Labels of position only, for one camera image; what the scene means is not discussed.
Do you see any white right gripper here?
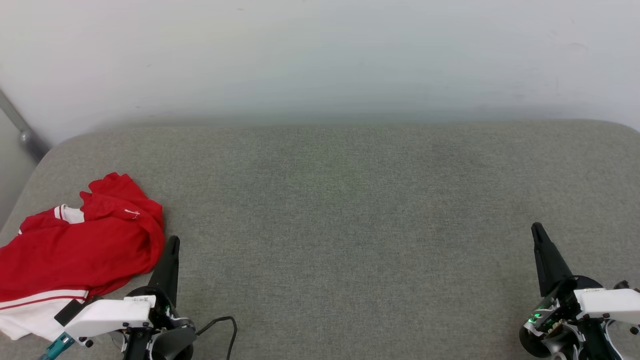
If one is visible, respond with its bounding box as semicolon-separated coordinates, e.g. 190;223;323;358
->
519;222;640;360

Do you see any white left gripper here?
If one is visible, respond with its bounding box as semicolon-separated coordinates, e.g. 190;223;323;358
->
64;236;197;360

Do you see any red white basketball jersey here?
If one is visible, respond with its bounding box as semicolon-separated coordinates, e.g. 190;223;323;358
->
0;172;166;342

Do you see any thin black cable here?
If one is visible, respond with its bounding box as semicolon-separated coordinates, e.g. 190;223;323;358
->
196;316;238;360

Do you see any teal cable connector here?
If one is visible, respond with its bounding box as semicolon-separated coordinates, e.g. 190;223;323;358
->
40;334;76;360

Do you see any grey metal wall rail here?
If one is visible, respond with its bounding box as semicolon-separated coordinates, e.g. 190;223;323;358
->
0;89;52;162

